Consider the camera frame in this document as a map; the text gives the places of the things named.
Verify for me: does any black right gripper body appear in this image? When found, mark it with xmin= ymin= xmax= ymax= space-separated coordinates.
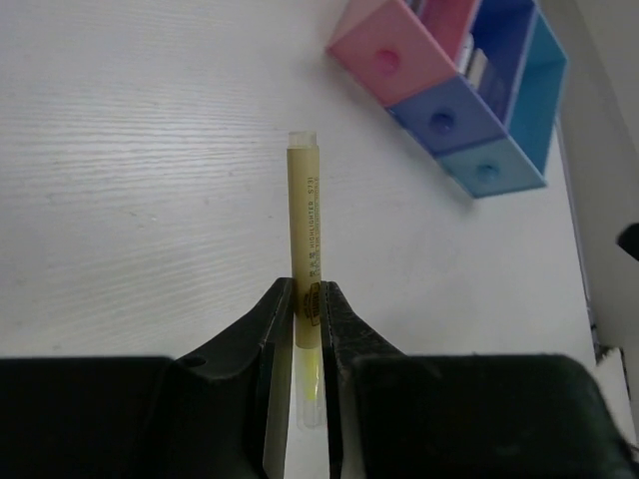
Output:
xmin=616 ymin=223 xmax=639 ymax=259

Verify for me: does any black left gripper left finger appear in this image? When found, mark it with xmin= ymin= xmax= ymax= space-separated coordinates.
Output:
xmin=172 ymin=278 xmax=293 ymax=478

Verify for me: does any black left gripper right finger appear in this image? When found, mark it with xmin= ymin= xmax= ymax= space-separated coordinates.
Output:
xmin=319 ymin=281 xmax=402 ymax=478

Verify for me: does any yellow highlighter pen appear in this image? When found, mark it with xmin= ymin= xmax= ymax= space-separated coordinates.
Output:
xmin=287 ymin=131 xmax=324 ymax=429

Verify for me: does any pink blue three-compartment organizer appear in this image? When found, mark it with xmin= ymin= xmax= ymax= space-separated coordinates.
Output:
xmin=326 ymin=0 xmax=568 ymax=198

